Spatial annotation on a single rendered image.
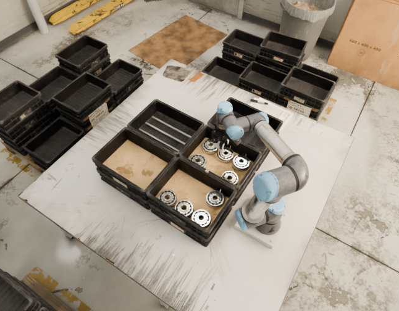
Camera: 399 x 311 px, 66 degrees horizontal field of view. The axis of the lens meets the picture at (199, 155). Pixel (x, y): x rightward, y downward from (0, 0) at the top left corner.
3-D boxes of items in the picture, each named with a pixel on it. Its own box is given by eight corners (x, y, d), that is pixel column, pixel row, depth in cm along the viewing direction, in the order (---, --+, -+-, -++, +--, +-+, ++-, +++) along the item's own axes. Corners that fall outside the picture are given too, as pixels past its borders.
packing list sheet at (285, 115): (294, 112, 233) (295, 111, 233) (283, 132, 221) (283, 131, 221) (256, 95, 243) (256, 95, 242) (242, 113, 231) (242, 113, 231)
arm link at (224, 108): (221, 114, 148) (214, 102, 153) (220, 128, 158) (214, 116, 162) (236, 109, 150) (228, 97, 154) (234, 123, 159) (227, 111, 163)
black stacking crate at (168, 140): (204, 136, 204) (205, 124, 194) (178, 166, 189) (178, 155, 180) (157, 110, 216) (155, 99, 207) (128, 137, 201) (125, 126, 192)
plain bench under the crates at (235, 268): (320, 186, 277) (354, 137, 220) (236, 370, 196) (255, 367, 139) (174, 114, 324) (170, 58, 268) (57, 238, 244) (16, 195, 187)
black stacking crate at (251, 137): (279, 133, 206) (283, 121, 197) (259, 163, 192) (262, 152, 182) (228, 108, 219) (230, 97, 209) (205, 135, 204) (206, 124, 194)
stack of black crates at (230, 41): (263, 66, 351) (269, 40, 323) (251, 81, 336) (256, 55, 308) (232, 54, 363) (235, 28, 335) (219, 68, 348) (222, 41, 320)
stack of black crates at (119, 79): (124, 84, 328) (118, 57, 301) (147, 95, 319) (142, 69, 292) (98, 107, 308) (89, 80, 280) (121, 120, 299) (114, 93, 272)
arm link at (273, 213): (285, 219, 168) (291, 207, 157) (264, 228, 164) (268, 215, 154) (274, 202, 175) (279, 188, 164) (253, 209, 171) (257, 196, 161)
